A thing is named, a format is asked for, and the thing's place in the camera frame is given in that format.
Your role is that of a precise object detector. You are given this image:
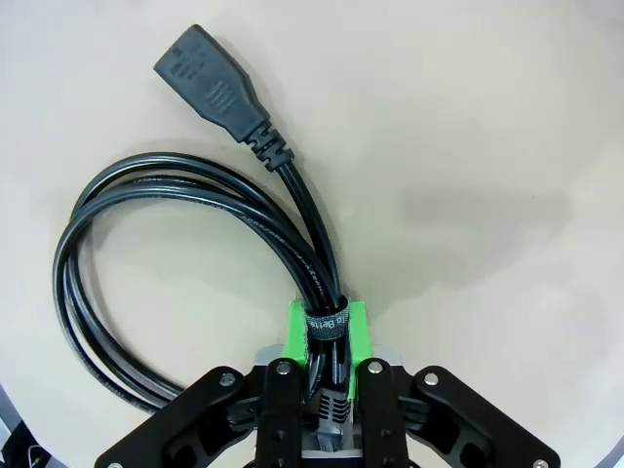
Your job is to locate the black power cable with plug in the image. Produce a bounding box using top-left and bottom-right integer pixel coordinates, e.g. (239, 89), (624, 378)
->
(52, 22), (352, 457)

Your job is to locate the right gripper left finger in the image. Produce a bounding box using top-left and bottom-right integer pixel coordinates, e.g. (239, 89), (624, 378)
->
(95, 301), (313, 468)

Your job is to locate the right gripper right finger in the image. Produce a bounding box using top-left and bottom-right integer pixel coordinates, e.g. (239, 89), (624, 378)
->
(346, 301), (562, 468)

